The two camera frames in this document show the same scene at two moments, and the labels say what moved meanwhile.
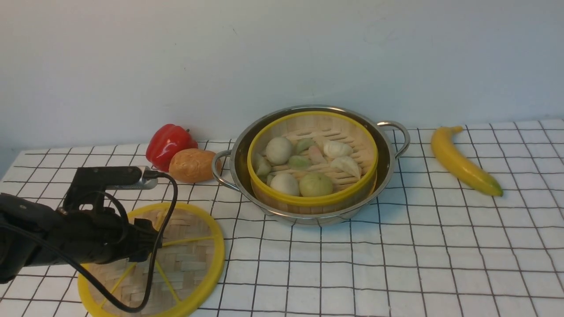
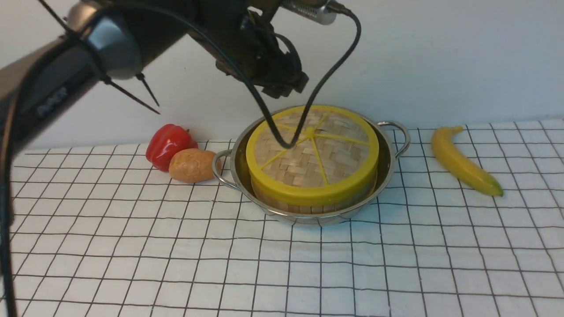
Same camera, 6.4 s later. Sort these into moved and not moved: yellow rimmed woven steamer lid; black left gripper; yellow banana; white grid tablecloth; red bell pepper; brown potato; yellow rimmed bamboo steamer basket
Moved: black left gripper; yellow rimmed woven steamer lid; yellow rimmed bamboo steamer basket
Not moved: yellow banana; red bell pepper; white grid tablecloth; brown potato
